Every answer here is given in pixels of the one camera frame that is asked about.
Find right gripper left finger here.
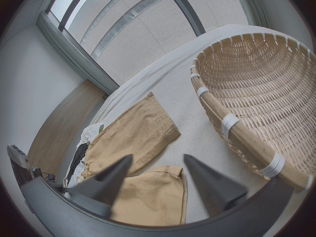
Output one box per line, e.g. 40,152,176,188
69,154,134,218

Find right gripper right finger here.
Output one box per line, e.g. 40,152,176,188
184,154,248,217

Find tan shorts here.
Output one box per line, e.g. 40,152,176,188
83,92,188,226

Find pale grey garment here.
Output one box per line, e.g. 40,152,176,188
63,161,88,188

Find black garment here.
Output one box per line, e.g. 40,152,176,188
68,143,89,178

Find white garment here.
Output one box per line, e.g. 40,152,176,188
80,124,104,147

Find bed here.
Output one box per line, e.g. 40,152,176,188
27,25,316,227

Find round woven basket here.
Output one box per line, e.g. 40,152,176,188
190,33,316,193

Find grey-green curtain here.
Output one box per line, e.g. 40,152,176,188
243,0,272,28
37,10,120,96

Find window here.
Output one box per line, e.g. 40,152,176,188
47,0,262,88

